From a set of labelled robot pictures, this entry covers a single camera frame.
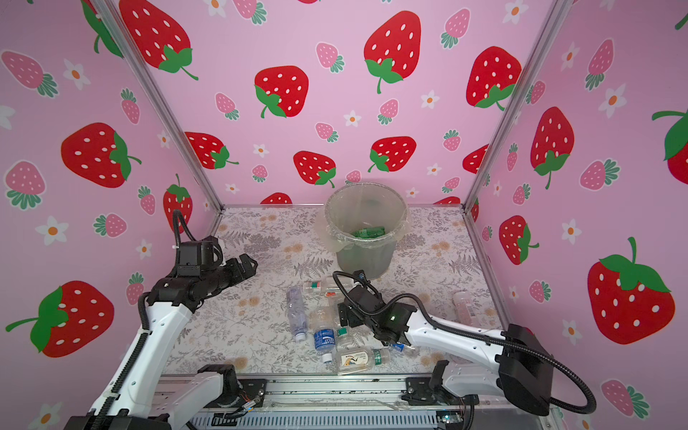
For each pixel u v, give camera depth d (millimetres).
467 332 464
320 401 731
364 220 1055
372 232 984
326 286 954
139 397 394
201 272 562
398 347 777
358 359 746
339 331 822
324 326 860
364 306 581
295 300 909
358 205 959
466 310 850
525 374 404
